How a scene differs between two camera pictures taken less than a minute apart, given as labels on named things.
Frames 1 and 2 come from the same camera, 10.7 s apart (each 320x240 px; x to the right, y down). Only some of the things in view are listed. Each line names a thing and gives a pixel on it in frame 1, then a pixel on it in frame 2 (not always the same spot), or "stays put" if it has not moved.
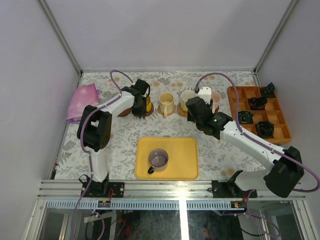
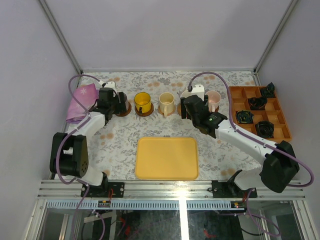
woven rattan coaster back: x=180 y=111 stays put
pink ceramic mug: x=216 y=96 stays put
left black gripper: x=139 y=108 → x=119 y=100
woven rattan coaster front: x=169 y=114 stays put
